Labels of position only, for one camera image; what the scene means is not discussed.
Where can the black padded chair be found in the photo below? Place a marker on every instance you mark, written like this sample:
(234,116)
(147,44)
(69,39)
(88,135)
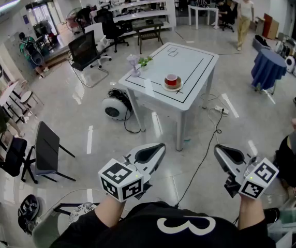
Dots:
(13,154)

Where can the white power strip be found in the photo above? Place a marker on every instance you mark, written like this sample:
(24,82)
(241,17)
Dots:
(221,109)

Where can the blue-clothed round table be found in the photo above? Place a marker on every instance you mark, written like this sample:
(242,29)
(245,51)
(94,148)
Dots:
(267,66)

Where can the white shelf unit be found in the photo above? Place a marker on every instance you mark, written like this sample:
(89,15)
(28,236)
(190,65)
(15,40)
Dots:
(142,9)

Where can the pink floor fan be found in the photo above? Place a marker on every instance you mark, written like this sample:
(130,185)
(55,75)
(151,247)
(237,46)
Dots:
(73,19)

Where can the grey-green chair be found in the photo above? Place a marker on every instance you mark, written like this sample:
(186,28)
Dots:
(47,229)

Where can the patterned white cushion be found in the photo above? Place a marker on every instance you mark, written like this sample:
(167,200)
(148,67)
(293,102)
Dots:
(82,210)

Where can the red and pink cup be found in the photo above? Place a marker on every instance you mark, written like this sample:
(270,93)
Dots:
(170,79)

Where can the person's left forearm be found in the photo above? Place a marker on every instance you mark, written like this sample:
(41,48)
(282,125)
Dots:
(111,210)

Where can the small green potted plant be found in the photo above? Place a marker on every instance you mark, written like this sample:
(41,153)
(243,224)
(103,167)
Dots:
(149,59)

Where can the person's right forearm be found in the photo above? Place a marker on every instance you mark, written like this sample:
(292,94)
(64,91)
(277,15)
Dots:
(250,213)

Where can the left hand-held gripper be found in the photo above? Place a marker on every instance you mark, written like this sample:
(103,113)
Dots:
(122,182)

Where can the grey open case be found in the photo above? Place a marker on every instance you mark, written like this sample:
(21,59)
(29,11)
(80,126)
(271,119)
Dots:
(260,44)

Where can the white office chair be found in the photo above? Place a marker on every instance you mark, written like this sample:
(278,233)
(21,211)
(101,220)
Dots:
(97,32)

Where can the black mesh cantilever chair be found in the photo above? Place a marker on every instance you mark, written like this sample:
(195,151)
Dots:
(86,53)

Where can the dark wooden side table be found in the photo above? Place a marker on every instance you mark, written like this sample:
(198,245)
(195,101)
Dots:
(148,24)

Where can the person's black shirt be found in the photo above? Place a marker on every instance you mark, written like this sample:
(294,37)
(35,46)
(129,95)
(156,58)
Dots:
(137,231)

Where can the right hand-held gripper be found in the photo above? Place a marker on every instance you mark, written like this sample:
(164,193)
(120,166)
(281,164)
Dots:
(256,179)

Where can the black swivel office chair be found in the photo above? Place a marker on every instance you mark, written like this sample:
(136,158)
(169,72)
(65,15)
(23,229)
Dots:
(109,22)

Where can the white high table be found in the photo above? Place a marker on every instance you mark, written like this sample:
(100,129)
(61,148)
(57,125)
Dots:
(202,8)

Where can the black folding chair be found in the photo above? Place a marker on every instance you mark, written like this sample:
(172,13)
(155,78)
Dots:
(47,148)

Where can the round white stool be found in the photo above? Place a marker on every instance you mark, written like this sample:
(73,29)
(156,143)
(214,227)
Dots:
(26,97)

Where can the large green potted plant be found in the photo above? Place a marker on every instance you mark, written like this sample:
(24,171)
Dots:
(143,62)

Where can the white table with black lines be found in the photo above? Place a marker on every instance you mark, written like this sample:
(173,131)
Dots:
(189,68)

